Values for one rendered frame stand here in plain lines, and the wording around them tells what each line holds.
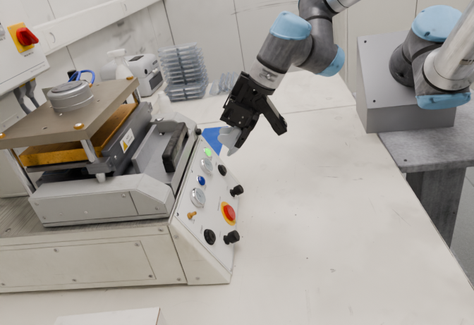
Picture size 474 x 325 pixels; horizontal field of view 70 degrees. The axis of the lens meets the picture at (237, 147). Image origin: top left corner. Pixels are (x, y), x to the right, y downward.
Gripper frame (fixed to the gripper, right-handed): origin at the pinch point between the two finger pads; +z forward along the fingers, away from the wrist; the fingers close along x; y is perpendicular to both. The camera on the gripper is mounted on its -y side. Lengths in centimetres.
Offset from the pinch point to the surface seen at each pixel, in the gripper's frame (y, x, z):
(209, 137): 3.8, -36.4, 19.2
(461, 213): -131, -65, 16
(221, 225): -2.5, 17.6, 8.0
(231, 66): -3, -234, 53
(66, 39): 72, -64, 20
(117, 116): 27.6, 9.0, -1.7
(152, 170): 15.9, 17.9, 0.9
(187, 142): 11.6, 6.9, -1.8
